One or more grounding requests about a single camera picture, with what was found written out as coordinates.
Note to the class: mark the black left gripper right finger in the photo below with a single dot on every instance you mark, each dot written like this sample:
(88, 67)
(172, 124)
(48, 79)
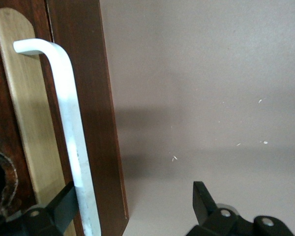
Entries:
(202, 204)

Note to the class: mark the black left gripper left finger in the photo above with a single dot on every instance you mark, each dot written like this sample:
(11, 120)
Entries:
(61, 209)

